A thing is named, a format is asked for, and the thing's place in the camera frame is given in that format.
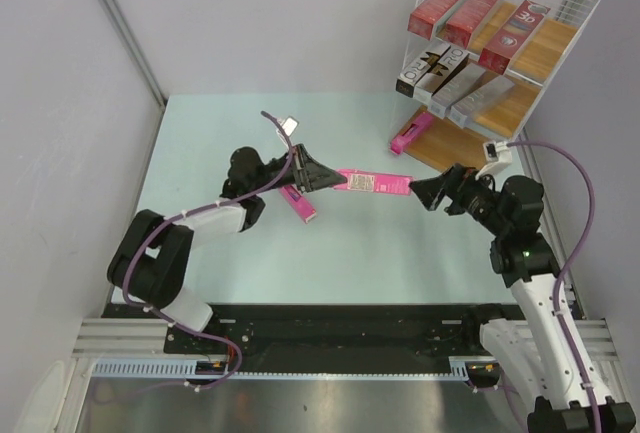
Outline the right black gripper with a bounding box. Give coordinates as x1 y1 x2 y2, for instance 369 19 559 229
409 163 510 237

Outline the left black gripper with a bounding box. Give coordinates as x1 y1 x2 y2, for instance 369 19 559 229
251 144 345 195

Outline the pink toothpaste box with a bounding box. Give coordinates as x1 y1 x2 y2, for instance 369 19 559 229
279 185 317 224
390 111 436 155
333 169 414 196

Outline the plain silver toothpaste box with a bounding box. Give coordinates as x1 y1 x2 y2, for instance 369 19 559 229
428 63 486 119

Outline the silver WR toothpaste box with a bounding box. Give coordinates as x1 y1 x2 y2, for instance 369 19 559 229
395 38 451 98

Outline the silver O toothpaste box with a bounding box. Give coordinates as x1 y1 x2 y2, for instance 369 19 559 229
413 46 469 105

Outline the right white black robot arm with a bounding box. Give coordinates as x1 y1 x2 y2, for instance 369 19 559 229
409 164 636 432

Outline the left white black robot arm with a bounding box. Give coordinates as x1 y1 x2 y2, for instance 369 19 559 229
107 144 347 353

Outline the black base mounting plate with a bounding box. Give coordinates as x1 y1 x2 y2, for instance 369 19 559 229
102 303 536 374

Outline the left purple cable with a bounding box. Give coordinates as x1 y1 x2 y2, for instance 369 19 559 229
119 110 296 394

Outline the purple cable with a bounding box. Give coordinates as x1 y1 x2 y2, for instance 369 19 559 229
499 140 601 433
119 110 296 394

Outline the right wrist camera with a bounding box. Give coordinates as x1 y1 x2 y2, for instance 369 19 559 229
475 141 513 180

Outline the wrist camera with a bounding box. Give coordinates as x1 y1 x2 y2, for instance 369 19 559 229
475 141 513 180
279 116 299 136

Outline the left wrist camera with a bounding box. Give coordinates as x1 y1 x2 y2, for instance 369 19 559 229
279 116 299 136

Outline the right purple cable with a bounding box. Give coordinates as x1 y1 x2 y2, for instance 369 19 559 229
499 140 601 433

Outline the white wire wooden shelf rack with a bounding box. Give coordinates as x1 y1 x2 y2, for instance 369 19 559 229
390 0 600 171

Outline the aluminium rail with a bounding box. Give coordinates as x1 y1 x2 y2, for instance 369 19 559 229
72 318 168 358

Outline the slotted cable duct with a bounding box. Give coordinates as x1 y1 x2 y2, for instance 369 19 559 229
93 358 228 380

